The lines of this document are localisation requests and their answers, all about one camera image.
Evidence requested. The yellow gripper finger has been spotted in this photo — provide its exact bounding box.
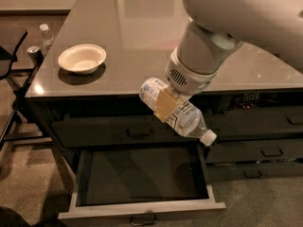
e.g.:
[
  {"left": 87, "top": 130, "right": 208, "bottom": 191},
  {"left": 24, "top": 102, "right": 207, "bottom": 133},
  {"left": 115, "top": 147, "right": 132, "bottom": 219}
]
[{"left": 154, "top": 86, "right": 181, "bottom": 123}]

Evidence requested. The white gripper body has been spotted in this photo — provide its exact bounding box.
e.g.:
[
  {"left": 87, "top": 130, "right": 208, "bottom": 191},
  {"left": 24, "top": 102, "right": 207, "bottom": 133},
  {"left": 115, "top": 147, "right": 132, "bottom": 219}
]
[{"left": 165, "top": 49, "right": 216, "bottom": 96}]

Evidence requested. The blue label plastic bottle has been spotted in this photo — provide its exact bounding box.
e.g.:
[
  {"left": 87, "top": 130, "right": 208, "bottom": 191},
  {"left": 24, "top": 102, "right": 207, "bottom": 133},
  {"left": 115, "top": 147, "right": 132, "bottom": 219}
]
[{"left": 139, "top": 78, "right": 217, "bottom": 147}]

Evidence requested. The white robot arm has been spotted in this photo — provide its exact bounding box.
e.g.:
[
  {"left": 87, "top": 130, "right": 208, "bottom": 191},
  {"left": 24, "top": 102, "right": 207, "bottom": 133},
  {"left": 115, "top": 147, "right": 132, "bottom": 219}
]
[{"left": 154, "top": 0, "right": 303, "bottom": 121}]

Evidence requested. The dark top drawer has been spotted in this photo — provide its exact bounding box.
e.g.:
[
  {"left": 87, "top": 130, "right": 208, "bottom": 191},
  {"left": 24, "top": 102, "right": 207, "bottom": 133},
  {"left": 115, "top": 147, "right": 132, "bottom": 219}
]
[{"left": 51, "top": 111, "right": 225, "bottom": 148}]

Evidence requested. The right middle drawer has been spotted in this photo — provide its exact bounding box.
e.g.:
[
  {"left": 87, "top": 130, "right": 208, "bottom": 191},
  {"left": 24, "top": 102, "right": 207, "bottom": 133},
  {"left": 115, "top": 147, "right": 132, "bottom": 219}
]
[{"left": 206, "top": 139, "right": 303, "bottom": 164}]

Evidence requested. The open middle drawer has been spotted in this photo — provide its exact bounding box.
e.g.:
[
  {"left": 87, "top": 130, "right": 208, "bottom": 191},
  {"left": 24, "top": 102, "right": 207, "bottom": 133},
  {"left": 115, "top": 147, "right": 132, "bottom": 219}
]
[{"left": 59, "top": 143, "right": 225, "bottom": 227}]

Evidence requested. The right bottom drawer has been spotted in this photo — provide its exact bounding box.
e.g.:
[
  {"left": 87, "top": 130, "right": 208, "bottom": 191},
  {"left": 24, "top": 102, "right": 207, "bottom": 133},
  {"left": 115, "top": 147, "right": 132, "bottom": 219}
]
[{"left": 206, "top": 163, "right": 303, "bottom": 182}]

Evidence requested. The right top drawer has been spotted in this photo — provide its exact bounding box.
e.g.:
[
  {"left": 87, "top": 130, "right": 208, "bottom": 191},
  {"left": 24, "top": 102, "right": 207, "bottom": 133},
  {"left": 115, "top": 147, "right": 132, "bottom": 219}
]
[{"left": 205, "top": 106, "right": 303, "bottom": 140}]

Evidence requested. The small bottle on chair side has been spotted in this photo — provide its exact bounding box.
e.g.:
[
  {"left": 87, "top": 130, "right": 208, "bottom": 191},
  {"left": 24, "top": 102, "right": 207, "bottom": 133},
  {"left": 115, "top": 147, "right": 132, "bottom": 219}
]
[{"left": 39, "top": 24, "right": 54, "bottom": 52}]

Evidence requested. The dark cabinet counter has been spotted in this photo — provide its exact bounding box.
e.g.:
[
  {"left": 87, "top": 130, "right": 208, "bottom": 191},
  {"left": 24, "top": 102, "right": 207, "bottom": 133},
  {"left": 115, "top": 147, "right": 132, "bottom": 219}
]
[{"left": 26, "top": 0, "right": 302, "bottom": 168}]

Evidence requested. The white paper bowl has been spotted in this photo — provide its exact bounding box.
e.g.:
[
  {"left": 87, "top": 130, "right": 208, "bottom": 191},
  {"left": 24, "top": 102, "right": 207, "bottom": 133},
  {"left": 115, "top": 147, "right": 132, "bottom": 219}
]
[{"left": 58, "top": 44, "right": 107, "bottom": 75}]

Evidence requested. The metal can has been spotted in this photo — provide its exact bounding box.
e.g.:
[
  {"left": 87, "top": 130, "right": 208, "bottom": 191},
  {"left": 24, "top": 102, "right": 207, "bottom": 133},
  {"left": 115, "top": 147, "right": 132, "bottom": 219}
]
[{"left": 27, "top": 45, "right": 44, "bottom": 68}]

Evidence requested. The black chair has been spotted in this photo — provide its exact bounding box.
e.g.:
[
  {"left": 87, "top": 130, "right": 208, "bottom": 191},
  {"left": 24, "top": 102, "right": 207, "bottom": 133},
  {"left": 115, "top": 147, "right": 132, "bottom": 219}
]
[{"left": 0, "top": 26, "right": 48, "bottom": 159}]

